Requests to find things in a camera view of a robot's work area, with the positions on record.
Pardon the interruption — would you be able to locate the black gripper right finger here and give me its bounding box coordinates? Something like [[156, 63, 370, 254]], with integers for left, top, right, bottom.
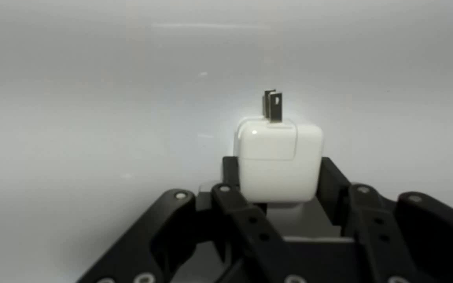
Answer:
[[316, 158, 453, 283]]

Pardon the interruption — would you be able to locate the white power adapter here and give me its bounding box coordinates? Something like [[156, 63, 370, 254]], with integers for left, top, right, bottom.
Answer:
[[235, 90, 324, 203]]

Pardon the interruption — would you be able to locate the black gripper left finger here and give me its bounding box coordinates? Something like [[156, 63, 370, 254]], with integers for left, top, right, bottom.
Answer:
[[77, 158, 310, 283]]

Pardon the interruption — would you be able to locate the white whiteboard panel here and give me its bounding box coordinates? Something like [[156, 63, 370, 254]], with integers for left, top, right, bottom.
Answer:
[[0, 0, 453, 283]]

